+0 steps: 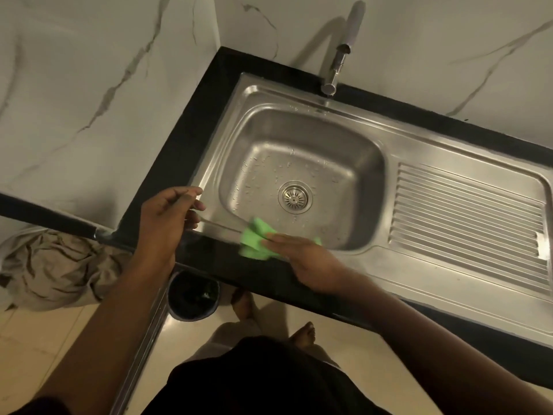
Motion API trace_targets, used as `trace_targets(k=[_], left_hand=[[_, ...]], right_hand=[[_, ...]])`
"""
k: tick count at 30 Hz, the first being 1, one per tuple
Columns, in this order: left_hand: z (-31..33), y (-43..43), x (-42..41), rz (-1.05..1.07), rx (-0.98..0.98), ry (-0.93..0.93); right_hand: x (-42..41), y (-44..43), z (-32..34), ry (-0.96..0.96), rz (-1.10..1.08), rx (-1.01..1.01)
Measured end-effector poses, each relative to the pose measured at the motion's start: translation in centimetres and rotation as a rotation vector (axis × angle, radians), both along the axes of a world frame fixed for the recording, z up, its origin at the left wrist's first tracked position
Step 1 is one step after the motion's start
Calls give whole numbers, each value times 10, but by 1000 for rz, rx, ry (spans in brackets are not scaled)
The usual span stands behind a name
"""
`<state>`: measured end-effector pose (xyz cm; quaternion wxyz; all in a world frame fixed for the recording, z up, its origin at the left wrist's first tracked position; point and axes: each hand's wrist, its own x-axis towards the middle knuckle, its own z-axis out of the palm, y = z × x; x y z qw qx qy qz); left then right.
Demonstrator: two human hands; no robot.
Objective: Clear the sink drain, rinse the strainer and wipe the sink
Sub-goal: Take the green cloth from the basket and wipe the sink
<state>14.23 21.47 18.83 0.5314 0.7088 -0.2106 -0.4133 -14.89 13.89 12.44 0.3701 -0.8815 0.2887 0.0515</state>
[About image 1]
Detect steel sliding door rail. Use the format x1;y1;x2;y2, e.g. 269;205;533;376
110;263;180;415

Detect stainless steel sink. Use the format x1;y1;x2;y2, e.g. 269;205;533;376
190;72;553;349

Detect metal drain strainer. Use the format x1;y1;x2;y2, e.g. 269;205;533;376
278;181;313;214

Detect crumpled beige cloth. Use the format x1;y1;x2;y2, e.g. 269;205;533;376
0;227;132;312

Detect person's right hand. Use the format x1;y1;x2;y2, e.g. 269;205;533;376
263;233;359;297

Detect person's left forearm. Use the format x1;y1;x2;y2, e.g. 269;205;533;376
32;259;173;411

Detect person's black shirt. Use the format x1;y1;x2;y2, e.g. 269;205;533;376
8;335;392;415

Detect person's grey trousers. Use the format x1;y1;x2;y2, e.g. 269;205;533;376
190;319;340;368

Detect black door frame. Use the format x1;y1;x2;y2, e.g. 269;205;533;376
0;192;120;247

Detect green cleaning cloth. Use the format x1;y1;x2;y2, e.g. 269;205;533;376
238;217;323;261

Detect person's right forearm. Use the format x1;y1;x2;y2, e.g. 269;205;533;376
341;276;553;415

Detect person's left hand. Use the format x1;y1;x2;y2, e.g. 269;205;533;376
129;186;207;277

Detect dark round waste bin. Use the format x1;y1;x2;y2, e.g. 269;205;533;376
167;270;221;322

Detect person's foot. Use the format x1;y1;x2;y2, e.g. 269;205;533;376
230;288;256;323
288;322;317;349

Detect person's left foot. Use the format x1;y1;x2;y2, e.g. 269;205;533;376
230;288;256;323

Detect chrome faucet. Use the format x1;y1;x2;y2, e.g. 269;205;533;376
320;0;367;98

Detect person's right foot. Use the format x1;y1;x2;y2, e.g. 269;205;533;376
288;322;317;349

